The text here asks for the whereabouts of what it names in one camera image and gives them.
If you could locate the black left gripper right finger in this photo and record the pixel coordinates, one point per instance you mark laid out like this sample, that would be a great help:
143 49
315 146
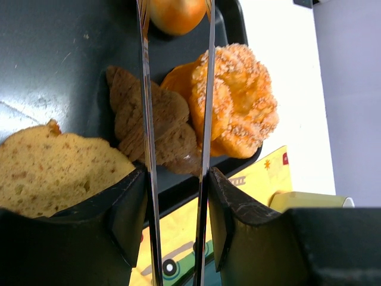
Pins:
256 245

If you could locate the pale yellow cup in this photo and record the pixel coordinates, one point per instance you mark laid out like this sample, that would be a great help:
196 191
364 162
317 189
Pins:
290 200

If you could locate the black baking tray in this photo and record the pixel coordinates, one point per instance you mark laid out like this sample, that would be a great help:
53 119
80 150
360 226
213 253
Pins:
54 55

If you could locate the glazed ring donut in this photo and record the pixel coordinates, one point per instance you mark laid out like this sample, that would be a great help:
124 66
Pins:
176 17

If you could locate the yellow vehicle print placemat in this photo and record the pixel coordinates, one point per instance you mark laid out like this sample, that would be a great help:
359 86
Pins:
260 180

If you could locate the brown chocolate croissant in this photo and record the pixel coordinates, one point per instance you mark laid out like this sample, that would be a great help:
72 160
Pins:
175 140

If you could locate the sugared orange brioche bun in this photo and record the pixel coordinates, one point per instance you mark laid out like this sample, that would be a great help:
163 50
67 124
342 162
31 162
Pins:
244 108

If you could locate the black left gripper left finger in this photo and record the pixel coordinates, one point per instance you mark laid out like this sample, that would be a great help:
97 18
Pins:
95 242

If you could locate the silver metal tongs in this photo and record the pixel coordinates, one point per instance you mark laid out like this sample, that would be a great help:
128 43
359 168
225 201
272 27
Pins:
150 158

